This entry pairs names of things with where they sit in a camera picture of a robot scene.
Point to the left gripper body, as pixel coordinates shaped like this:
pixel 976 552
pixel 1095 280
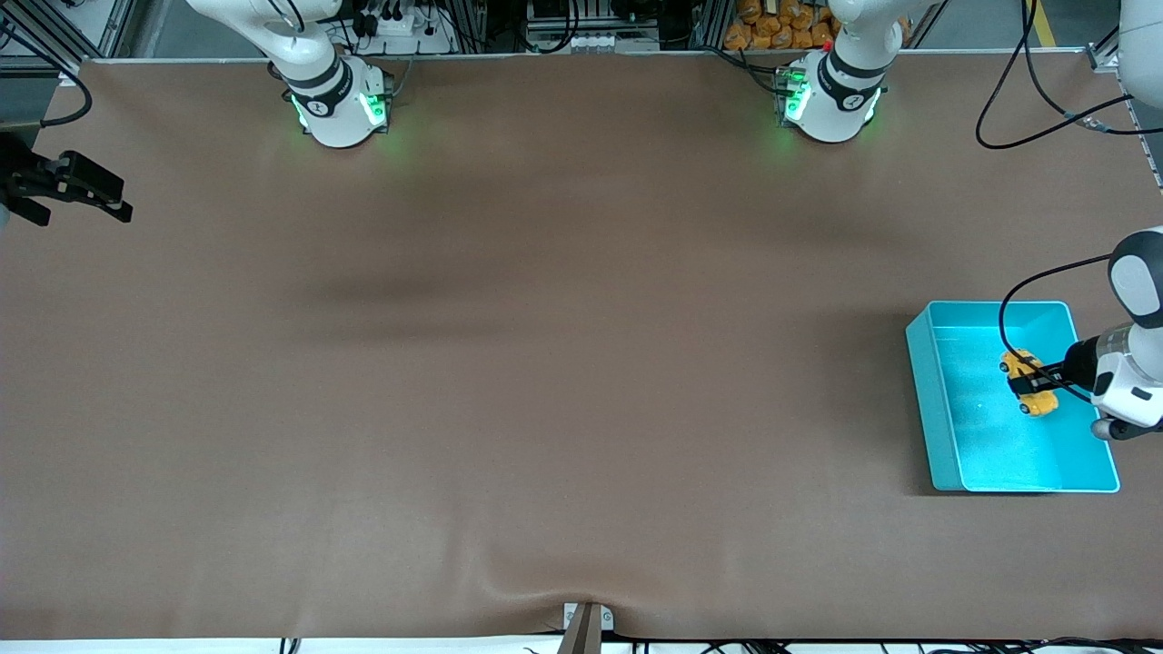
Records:
pixel 1079 362

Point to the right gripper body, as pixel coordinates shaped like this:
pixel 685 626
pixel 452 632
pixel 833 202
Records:
pixel 20 175

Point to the yellow beetle toy car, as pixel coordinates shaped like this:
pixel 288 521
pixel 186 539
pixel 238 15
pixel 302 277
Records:
pixel 1040 402

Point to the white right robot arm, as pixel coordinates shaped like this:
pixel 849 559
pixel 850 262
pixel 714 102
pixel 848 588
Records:
pixel 336 100

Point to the teal plastic bin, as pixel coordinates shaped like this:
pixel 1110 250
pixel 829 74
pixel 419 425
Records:
pixel 990 436

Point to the white power strip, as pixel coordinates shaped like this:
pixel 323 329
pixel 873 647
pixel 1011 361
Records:
pixel 400 32

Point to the orange items pile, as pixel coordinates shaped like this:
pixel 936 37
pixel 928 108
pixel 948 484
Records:
pixel 781 27

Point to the brown table cover mat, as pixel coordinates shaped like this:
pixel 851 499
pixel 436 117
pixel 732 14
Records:
pixel 581 363

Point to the white connector block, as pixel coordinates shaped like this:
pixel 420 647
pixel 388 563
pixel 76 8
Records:
pixel 595 41

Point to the metal edge bracket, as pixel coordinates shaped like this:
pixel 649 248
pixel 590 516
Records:
pixel 588 627

